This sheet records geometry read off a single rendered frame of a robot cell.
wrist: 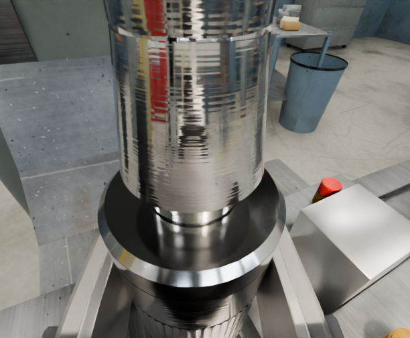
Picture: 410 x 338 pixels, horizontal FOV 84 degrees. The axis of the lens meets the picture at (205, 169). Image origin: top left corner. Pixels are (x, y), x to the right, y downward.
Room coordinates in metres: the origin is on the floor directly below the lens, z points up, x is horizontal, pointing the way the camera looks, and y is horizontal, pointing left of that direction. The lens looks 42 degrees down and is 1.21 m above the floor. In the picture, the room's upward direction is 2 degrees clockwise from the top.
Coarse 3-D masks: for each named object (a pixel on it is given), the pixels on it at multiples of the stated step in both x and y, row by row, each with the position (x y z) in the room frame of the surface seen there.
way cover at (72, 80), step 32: (32, 64) 0.33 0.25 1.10; (64, 64) 0.35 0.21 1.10; (96, 64) 0.36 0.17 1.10; (0, 96) 0.29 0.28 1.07; (32, 96) 0.31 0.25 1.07; (64, 96) 0.32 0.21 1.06; (96, 96) 0.34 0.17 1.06; (32, 128) 0.28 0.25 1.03; (64, 128) 0.30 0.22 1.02; (96, 128) 0.31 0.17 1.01; (32, 160) 0.26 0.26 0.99; (64, 160) 0.27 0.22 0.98; (96, 160) 0.28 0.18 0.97; (32, 192) 0.23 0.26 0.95; (64, 192) 0.24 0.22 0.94; (96, 192) 0.25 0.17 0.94; (64, 224) 0.20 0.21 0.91; (96, 224) 0.21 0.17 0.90; (64, 256) 0.16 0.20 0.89
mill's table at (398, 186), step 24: (384, 168) 0.32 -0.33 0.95; (408, 168) 0.32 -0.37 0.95; (384, 192) 0.26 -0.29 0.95; (408, 192) 0.27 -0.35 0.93; (408, 216) 0.21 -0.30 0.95; (72, 288) 0.10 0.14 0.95; (0, 312) 0.07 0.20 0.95; (24, 312) 0.07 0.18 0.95; (48, 312) 0.07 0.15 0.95; (0, 336) 0.05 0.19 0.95; (24, 336) 0.05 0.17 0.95; (144, 336) 0.06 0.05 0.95
